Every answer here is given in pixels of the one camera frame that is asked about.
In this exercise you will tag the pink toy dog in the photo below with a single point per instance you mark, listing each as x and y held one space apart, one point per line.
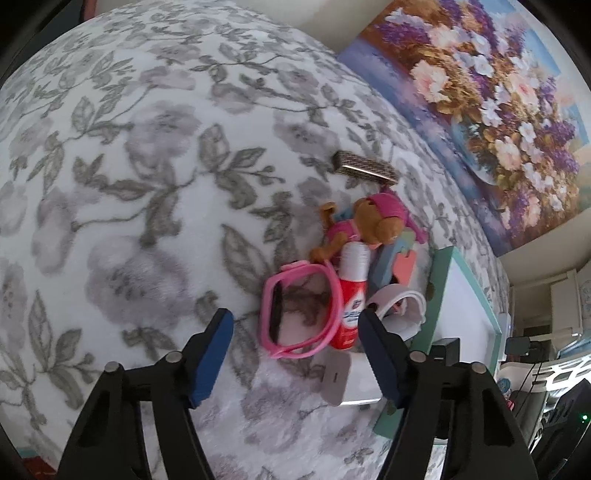
374 217

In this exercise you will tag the red and white spray bottle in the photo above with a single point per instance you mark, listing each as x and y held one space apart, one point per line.
352 304

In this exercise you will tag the gold patterned lighter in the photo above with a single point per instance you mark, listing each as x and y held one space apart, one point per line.
364 168

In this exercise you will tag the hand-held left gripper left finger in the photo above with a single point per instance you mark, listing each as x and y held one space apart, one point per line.
211 357

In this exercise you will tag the white furniture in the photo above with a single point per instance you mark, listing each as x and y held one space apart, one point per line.
565 300

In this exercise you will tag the small black device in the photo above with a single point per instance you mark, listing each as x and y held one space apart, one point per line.
521 346

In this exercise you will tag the white wristwatch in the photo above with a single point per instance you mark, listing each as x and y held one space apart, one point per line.
406 318

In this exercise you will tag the teal box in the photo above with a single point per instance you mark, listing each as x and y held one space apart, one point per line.
466 300

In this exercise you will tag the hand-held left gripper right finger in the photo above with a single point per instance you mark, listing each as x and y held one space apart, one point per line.
379 355

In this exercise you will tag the pink sunglasses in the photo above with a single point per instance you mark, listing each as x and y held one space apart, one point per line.
277 341

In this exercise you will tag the white flat charger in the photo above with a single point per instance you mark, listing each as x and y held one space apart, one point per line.
341 376

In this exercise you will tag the orange and blue toy knife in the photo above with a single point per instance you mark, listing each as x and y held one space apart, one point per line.
399 267

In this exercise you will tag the grey floral blanket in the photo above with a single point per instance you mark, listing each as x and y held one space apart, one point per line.
138 207

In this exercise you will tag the floral painting wall poster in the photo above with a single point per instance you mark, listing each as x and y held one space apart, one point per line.
485 115

